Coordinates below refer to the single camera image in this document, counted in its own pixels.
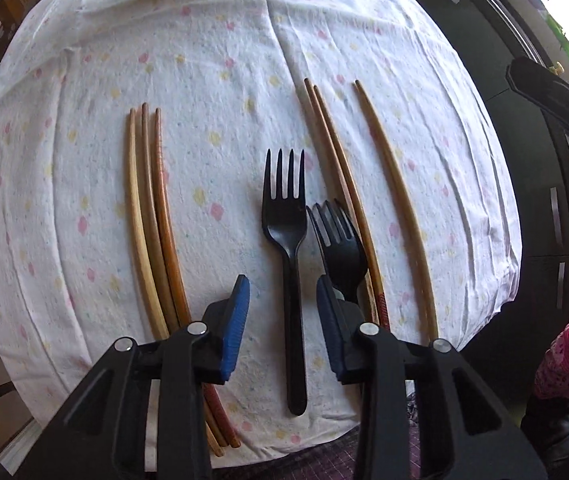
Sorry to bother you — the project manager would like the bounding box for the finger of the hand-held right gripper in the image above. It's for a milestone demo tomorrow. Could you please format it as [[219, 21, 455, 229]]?
[[506, 57, 569, 163]]

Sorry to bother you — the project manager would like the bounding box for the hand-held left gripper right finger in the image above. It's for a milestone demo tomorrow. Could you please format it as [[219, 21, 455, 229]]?
[[315, 275, 550, 480]]

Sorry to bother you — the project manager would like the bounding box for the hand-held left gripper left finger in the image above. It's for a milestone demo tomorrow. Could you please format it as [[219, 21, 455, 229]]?
[[17, 274, 251, 480]]

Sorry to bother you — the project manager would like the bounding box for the short black plastic fork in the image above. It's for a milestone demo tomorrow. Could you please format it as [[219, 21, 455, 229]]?
[[307, 200, 369, 306]]

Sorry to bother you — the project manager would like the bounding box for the long black plastic fork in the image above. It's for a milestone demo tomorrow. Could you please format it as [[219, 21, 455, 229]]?
[[261, 148, 310, 417]]

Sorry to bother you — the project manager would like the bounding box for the reddish brown wooden chopstick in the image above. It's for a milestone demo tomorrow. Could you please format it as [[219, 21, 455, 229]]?
[[150, 108, 241, 448], [313, 86, 391, 332]]

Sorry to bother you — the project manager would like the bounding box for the light wooden chopstick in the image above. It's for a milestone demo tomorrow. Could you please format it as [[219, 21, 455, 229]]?
[[125, 108, 226, 457]]

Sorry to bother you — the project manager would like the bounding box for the person's dark checked clothing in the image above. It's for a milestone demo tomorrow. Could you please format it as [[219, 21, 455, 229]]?
[[214, 427, 371, 480]]

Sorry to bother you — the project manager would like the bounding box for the white dotted tablecloth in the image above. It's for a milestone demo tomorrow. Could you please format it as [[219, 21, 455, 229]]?
[[0, 0, 524, 466]]

